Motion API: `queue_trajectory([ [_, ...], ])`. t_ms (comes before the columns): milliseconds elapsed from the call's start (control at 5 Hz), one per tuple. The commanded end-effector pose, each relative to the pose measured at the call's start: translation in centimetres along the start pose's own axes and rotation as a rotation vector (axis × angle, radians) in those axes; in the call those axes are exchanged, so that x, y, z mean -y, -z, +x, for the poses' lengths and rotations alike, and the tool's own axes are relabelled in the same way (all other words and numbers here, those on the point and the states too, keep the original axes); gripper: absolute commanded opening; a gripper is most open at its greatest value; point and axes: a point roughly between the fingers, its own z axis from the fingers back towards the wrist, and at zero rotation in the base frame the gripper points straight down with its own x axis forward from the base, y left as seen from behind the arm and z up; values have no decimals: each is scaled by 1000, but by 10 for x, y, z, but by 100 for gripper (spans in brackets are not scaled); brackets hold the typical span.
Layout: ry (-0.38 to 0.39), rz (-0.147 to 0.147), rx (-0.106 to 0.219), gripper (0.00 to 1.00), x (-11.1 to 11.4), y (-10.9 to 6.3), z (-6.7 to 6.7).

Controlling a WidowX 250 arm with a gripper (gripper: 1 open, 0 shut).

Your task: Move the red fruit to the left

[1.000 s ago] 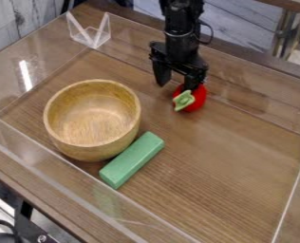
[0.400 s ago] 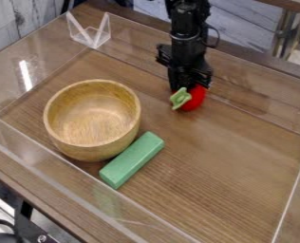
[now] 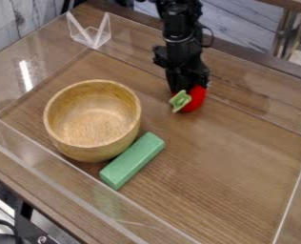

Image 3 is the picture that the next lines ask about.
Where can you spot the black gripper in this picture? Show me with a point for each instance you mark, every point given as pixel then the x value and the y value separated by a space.
pixel 181 60

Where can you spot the red plush fruit green stem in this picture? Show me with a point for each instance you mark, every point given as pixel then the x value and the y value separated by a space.
pixel 186 101

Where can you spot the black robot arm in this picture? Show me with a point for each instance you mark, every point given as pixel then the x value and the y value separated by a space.
pixel 179 15

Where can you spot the green rectangular block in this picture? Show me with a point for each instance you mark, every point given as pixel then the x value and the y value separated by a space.
pixel 131 161

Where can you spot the wooden bowl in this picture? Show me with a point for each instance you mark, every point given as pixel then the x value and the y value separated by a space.
pixel 93 119

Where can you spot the metal table leg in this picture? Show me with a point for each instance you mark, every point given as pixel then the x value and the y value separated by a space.
pixel 287 37

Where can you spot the clear acrylic tray wall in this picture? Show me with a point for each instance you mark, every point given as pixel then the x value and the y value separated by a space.
pixel 91 211

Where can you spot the black table frame bracket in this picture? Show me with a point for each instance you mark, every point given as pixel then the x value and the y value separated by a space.
pixel 28 232

